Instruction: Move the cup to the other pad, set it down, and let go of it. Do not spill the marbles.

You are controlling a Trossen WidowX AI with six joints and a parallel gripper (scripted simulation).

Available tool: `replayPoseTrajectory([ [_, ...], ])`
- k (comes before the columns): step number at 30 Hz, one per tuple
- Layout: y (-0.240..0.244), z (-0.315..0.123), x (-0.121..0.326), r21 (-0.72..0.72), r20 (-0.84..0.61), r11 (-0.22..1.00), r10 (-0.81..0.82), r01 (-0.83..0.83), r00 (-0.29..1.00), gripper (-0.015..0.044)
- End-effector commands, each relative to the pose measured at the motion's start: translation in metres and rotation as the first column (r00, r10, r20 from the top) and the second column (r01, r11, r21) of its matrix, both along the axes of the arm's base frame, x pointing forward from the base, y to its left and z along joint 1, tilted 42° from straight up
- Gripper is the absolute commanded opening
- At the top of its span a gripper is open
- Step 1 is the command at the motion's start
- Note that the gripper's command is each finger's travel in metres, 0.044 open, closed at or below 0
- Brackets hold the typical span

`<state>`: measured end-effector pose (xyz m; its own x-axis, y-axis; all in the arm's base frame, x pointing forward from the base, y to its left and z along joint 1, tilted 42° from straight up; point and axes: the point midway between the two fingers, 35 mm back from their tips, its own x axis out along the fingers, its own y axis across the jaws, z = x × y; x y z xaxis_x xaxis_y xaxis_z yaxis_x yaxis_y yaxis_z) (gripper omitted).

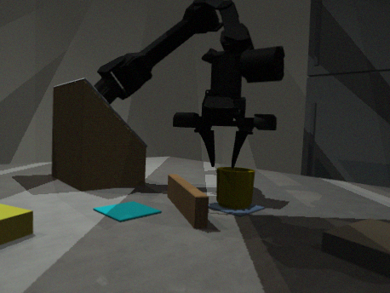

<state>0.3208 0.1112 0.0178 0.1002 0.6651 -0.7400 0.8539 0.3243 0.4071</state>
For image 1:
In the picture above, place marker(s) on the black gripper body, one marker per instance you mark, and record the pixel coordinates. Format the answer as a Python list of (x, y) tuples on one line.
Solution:
[(192, 119)]

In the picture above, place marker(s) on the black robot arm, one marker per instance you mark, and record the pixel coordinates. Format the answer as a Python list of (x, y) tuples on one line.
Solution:
[(238, 59)]

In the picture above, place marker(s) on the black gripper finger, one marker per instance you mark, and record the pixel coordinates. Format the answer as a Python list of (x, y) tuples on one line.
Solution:
[(239, 141), (209, 141)]

